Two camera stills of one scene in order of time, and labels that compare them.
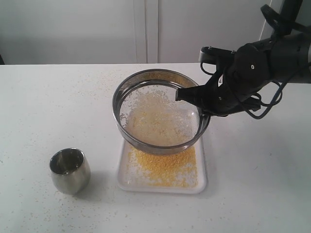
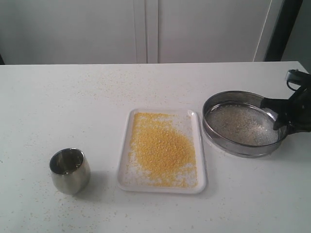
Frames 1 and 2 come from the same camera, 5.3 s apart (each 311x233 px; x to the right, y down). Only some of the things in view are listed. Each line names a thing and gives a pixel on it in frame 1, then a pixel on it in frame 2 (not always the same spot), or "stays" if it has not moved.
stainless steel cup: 70,171 stays
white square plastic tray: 185,172 stays
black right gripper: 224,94 -> 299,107
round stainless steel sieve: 147,118 -> 236,123
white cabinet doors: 95,32 stays
